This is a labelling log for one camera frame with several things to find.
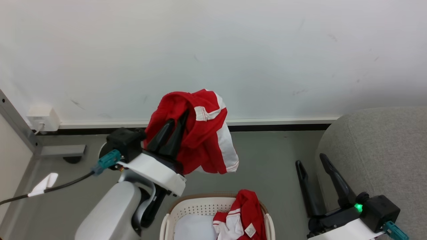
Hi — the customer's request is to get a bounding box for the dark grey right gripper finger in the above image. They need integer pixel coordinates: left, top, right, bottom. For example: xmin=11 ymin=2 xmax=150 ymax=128
xmin=296 ymin=160 xmax=326 ymax=218
xmin=319 ymin=153 xmax=358 ymax=209

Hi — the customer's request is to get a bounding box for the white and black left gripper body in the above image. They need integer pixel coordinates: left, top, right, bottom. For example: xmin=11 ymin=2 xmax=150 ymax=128
xmin=117 ymin=151 xmax=186 ymax=197

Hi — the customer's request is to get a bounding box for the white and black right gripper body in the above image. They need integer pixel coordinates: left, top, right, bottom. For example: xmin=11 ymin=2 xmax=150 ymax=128
xmin=307 ymin=203 xmax=385 ymax=240

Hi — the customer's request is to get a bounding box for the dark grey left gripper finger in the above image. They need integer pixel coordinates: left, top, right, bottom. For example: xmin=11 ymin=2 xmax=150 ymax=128
xmin=147 ymin=119 xmax=175 ymax=154
xmin=159 ymin=110 xmax=189 ymax=160

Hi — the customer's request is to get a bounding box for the red and white garment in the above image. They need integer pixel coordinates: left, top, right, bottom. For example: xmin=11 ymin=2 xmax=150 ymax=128
xmin=143 ymin=89 xmax=240 ymax=175

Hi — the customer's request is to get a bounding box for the white perforated laundry basket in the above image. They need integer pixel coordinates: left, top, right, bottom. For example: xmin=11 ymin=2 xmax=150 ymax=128
xmin=159 ymin=193 xmax=276 ymax=240

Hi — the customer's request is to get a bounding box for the grey fabric sofa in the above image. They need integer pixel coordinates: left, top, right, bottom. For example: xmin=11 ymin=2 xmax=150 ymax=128
xmin=315 ymin=107 xmax=427 ymax=240

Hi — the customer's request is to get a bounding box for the red white garment with label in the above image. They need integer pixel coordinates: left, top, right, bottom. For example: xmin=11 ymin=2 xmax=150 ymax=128
xmin=213 ymin=189 xmax=268 ymax=240

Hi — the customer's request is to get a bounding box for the plain white cloth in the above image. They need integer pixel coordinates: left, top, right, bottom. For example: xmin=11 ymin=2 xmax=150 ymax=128
xmin=173 ymin=214 xmax=218 ymax=240

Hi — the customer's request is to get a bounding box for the white and black baseboard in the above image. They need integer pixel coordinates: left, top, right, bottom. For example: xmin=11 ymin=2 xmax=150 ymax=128
xmin=37 ymin=117 xmax=340 ymax=135

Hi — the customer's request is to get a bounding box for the teal left cable connector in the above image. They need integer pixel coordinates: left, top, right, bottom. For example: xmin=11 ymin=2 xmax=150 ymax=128
xmin=92 ymin=149 xmax=121 ymax=176

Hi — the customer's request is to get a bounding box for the teal cable connector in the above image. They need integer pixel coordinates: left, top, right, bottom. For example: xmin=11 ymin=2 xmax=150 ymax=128
xmin=92 ymin=149 xmax=121 ymax=176
xmin=383 ymin=221 xmax=409 ymax=240

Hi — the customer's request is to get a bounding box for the teal right cable connector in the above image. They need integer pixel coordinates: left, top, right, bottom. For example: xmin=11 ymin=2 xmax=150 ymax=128
xmin=383 ymin=221 xmax=409 ymax=240

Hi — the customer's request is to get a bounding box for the black cable with white tag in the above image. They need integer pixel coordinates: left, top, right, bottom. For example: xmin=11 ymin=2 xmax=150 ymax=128
xmin=0 ymin=171 xmax=97 ymax=206

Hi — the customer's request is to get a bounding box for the white wall socket box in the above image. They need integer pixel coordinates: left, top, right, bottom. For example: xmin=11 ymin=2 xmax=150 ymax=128
xmin=27 ymin=106 xmax=61 ymax=132

